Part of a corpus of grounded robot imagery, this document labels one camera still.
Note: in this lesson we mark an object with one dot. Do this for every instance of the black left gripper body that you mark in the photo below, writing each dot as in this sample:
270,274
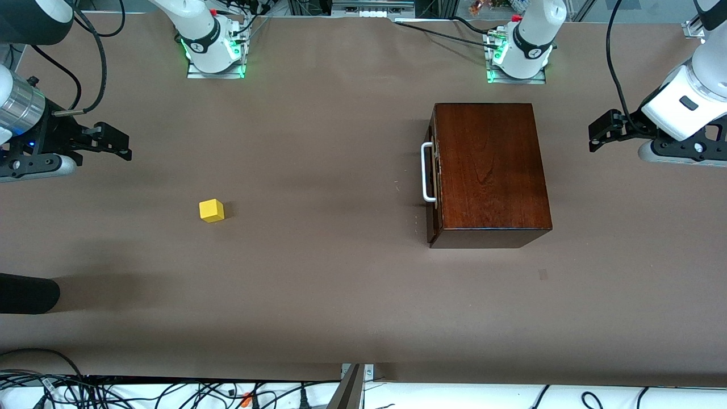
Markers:
631,122

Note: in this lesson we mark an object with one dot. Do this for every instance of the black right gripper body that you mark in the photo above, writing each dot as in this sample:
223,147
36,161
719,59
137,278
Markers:
57,135

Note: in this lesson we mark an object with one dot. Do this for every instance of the yellow block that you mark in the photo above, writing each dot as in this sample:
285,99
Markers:
211,211

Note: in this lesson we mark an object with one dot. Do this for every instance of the light wooden slatted panel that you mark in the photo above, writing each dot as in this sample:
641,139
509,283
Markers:
430,216

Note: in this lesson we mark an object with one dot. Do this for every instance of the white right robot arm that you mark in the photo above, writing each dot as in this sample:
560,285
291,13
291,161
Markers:
199,25

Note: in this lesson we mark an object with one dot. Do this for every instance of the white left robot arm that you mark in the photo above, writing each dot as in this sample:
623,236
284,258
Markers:
534,31

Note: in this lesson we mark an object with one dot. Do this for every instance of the dark brown wooden cabinet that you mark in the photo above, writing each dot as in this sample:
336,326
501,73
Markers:
494,170

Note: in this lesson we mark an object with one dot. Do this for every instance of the black foam cylinder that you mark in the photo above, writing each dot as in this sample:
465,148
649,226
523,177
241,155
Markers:
28,293

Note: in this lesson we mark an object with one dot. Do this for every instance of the orange connector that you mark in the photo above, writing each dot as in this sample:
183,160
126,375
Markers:
247,399

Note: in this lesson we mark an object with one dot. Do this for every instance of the black power plug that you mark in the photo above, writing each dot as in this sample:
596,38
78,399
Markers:
303,399

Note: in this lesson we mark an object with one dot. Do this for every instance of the grey metal bar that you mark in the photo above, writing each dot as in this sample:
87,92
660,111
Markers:
347,392

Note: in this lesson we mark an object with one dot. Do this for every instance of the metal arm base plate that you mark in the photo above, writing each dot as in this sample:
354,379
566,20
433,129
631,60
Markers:
196,74
495,79

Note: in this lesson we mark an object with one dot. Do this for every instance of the aluminium frame profile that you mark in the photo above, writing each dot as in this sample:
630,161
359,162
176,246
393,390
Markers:
694,29

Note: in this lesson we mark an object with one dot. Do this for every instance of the silver metal bracket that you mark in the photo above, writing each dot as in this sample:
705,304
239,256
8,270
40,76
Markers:
369,372

